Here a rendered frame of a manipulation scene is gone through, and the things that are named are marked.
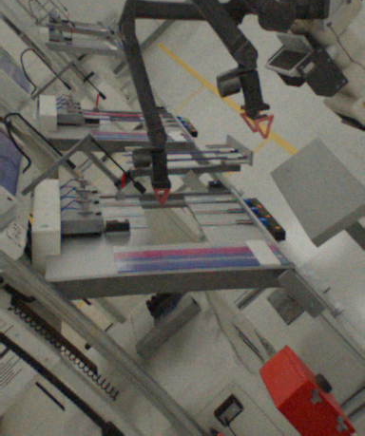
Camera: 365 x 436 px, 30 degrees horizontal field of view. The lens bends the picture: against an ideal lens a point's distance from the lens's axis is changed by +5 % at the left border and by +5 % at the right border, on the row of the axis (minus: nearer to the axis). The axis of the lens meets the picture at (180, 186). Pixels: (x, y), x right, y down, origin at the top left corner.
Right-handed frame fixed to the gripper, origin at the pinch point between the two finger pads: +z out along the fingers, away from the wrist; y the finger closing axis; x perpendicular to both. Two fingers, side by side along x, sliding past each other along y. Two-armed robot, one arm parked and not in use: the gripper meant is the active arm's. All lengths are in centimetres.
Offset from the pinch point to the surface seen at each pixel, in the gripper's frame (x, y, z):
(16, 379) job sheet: -49, 60, 23
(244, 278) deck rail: 15, 60, 4
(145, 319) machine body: -8.7, 4.1, 45.4
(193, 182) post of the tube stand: 19.0, -32.5, 4.8
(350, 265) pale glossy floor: 87, -27, 48
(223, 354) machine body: 9, 54, 31
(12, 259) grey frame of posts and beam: -48, 64, -12
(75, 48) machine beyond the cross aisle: -12, -440, -2
